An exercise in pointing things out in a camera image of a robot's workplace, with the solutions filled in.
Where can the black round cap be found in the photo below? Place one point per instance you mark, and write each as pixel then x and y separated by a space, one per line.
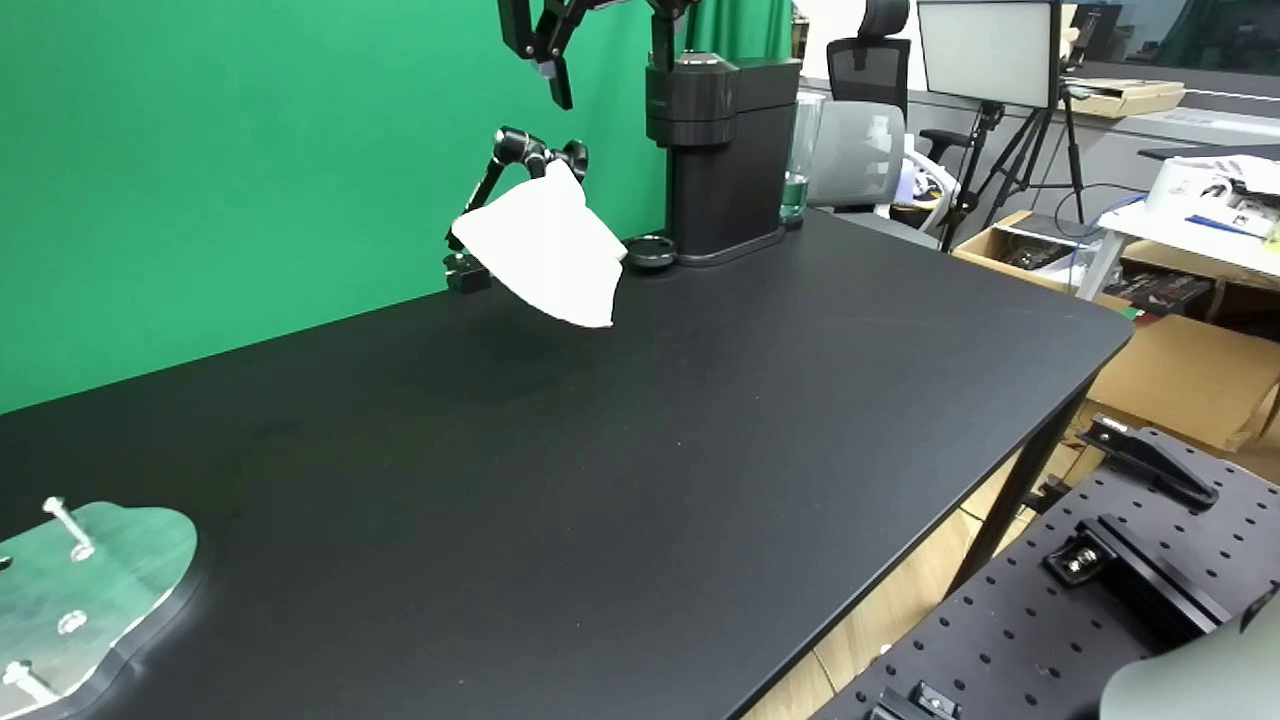
pixel 652 250

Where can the black articulated stand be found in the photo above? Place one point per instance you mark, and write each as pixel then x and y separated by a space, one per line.
pixel 512 146

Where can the metal plate with bolts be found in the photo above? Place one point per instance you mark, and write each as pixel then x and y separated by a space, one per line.
pixel 70 590

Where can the clear glass bottle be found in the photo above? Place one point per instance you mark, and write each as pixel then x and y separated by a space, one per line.
pixel 797 150

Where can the light panel on tripod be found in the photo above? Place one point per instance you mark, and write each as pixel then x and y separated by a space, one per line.
pixel 988 50

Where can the green backdrop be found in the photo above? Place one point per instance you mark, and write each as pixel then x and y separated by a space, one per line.
pixel 250 150

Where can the black rail clamp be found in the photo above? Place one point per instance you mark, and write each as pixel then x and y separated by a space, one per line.
pixel 1140 575

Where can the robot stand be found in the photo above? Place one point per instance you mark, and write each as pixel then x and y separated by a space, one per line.
pixel 1010 630

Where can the white desk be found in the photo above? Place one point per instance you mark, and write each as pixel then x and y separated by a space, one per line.
pixel 1190 238

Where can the white device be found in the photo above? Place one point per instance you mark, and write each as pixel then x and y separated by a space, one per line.
pixel 1200 183

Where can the white cloth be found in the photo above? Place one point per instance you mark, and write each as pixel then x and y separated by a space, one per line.
pixel 545 250

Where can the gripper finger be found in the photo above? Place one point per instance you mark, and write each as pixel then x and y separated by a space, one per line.
pixel 518 30
pixel 556 40

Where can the grey office chair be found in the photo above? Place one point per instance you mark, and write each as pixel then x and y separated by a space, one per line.
pixel 855 155

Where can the flat cardboard box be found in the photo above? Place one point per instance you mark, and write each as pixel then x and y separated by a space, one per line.
pixel 1125 97

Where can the black coffee machine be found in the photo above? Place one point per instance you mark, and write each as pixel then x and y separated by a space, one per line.
pixel 720 160

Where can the stack of cardboard boxes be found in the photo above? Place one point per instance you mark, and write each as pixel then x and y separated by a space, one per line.
pixel 1190 375

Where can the black office chair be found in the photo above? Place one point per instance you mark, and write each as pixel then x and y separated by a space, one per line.
pixel 868 68

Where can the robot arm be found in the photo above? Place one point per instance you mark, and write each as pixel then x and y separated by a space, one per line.
pixel 1210 670

